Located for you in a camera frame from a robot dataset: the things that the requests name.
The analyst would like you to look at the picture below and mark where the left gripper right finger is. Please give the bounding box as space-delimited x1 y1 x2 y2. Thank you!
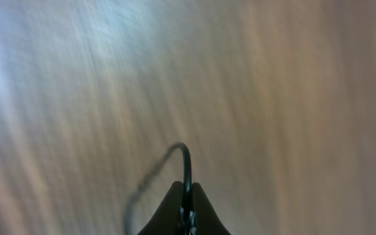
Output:
190 183 230 235

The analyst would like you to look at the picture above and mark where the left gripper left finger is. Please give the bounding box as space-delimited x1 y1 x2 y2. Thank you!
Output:
138 181 183 235

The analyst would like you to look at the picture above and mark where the black USB cable long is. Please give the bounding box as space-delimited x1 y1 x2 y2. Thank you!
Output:
123 142 193 234

